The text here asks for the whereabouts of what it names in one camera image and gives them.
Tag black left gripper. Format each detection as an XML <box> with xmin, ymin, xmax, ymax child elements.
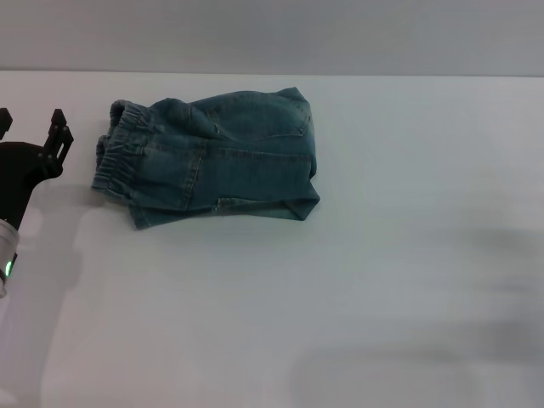
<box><xmin>0</xmin><ymin>108</ymin><xmax>74</xmax><ymax>233</ymax></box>

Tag blue denim shorts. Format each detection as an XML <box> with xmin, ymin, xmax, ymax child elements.
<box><xmin>90</xmin><ymin>87</ymin><xmax>320</xmax><ymax>230</ymax></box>

